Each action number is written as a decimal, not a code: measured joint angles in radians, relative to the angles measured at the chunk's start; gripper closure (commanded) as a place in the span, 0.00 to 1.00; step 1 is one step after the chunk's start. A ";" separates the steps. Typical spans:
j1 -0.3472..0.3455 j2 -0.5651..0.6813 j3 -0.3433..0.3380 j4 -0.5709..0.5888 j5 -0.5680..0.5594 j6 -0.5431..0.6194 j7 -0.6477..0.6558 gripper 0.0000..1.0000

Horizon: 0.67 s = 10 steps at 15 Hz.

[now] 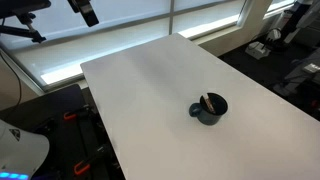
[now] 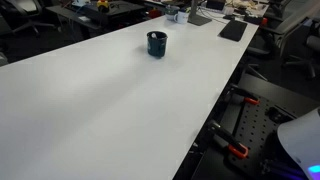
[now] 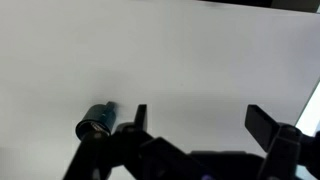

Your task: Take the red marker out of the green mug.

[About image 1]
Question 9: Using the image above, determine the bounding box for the orange handled black clamp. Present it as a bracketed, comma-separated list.
[73, 143, 111, 176]
[63, 104, 93, 122]

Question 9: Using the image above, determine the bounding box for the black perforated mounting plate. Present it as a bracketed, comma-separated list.
[31, 105, 113, 180]

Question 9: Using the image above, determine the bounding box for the thin black cable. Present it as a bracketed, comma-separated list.
[0, 52, 23, 108]

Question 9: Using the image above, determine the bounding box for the black and white post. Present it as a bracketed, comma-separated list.
[282, 0, 315, 44]

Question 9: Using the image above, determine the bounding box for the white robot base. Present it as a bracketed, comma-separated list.
[0, 119, 51, 180]

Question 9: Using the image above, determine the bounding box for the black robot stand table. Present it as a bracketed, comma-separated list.
[0, 83, 116, 180]

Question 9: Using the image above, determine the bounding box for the dark green mug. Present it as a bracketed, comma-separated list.
[188, 92, 229, 126]

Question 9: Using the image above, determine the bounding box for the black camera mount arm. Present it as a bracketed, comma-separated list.
[0, 0, 52, 45]

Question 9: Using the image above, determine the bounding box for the red marker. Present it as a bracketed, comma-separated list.
[203, 94, 216, 115]

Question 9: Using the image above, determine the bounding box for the white floor device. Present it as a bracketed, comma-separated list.
[245, 40, 272, 61]

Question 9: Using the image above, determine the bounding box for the grey window frame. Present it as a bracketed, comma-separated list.
[0, 0, 298, 93]

